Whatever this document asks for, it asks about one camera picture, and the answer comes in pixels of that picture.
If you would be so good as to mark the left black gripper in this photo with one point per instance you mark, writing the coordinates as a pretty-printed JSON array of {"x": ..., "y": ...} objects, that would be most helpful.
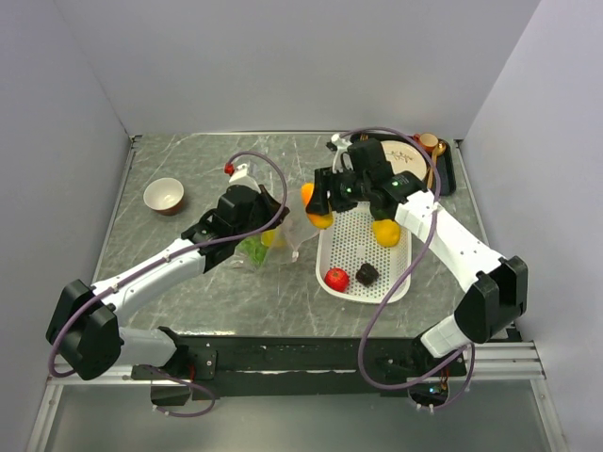
[{"x": 271, "y": 206}]

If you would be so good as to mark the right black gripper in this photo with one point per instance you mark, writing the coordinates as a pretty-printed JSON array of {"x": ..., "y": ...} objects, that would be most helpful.
[{"x": 326, "y": 181}]

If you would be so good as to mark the green grapes bunch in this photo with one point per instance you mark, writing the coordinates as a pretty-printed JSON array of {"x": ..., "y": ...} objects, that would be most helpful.
[{"x": 252, "y": 251}]

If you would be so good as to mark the yellow green starfruit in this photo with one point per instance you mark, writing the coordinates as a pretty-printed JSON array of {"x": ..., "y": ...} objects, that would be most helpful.
[{"x": 272, "y": 239}]

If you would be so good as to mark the clear zip top bag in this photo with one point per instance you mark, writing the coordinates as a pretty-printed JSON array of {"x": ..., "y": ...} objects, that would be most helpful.
[{"x": 296, "y": 229}]

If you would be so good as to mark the yellow pear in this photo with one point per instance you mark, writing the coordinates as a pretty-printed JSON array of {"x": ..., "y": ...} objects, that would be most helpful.
[{"x": 386, "y": 232}]

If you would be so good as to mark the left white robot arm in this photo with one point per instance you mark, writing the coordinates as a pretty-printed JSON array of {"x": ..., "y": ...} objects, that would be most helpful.
[{"x": 87, "y": 327}]

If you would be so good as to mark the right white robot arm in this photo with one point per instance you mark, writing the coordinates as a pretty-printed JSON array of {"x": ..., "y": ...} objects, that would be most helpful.
[{"x": 495, "y": 288}]

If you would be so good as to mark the cream orange plate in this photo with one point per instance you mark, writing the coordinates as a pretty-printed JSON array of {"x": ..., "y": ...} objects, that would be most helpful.
[{"x": 404, "y": 157}]

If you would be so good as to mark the orange cup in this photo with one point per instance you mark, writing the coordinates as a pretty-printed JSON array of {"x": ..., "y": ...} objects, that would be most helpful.
[{"x": 427, "y": 141}]

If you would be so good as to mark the white brown bowl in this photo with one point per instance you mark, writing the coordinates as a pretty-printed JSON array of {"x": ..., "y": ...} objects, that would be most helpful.
[{"x": 165, "y": 196}]

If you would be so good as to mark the gold spoon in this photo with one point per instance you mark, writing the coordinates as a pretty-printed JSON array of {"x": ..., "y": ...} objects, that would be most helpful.
[{"x": 438, "y": 150}]

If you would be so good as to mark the black tray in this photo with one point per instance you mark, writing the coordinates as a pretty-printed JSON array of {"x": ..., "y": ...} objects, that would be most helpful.
[{"x": 444, "y": 162}]

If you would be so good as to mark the white perforated basket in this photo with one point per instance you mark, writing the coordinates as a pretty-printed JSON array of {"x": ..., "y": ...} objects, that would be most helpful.
[{"x": 350, "y": 243}]

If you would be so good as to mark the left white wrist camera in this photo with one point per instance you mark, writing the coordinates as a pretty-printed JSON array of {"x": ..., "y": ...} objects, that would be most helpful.
[{"x": 244, "y": 175}]

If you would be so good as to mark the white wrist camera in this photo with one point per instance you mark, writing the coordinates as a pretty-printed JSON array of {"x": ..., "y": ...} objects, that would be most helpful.
[
  {"x": 244, "y": 175},
  {"x": 338, "y": 145}
]

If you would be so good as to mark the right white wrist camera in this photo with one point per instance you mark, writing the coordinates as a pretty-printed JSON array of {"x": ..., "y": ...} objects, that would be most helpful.
[{"x": 338, "y": 145}]

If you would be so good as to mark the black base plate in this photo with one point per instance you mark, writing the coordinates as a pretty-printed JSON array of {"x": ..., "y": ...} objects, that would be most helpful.
[{"x": 210, "y": 368}]

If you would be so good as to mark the aluminium rail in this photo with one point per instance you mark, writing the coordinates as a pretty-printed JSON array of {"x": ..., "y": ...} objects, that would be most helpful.
[{"x": 492, "y": 361}]

